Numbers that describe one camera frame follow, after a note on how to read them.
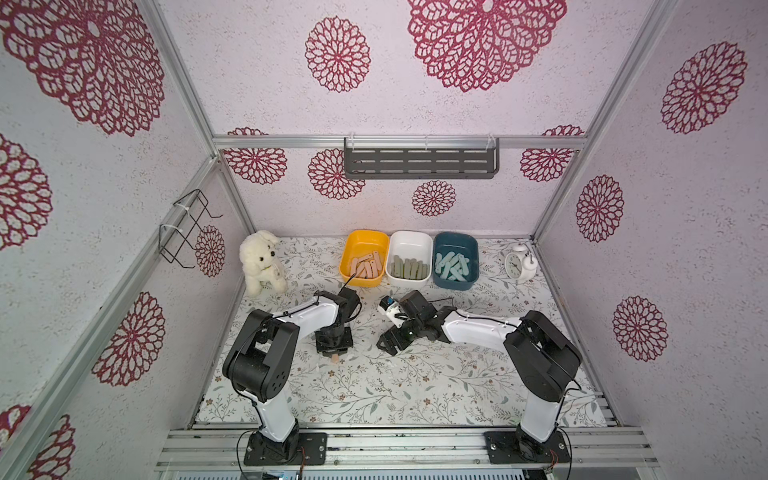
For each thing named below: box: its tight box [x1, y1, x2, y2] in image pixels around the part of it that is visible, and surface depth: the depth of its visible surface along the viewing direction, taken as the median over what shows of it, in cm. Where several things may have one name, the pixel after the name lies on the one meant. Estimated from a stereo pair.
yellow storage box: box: [340, 229, 389, 287], surface depth 116 cm
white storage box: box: [385, 230, 433, 287], surface depth 115 cm
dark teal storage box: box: [433, 232, 480, 291], surface depth 114 cm
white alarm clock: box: [504, 243, 538, 284], surface depth 103 cm
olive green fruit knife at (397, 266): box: [394, 255, 402, 277], surface depth 112 cm
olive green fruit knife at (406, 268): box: [403, 258, 411, 279], surface depth 111 cm
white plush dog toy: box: [239, 230, 288, 298], surface depth 95 cm
